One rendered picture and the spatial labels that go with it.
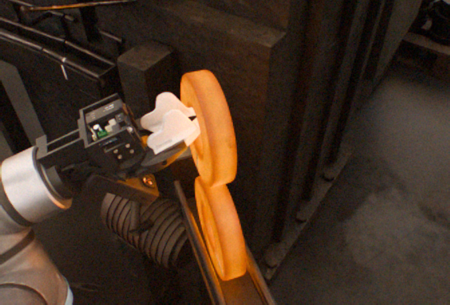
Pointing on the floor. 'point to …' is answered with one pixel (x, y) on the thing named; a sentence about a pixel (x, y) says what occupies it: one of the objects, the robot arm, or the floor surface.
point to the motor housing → (151, 247)
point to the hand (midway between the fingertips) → (204, 118)
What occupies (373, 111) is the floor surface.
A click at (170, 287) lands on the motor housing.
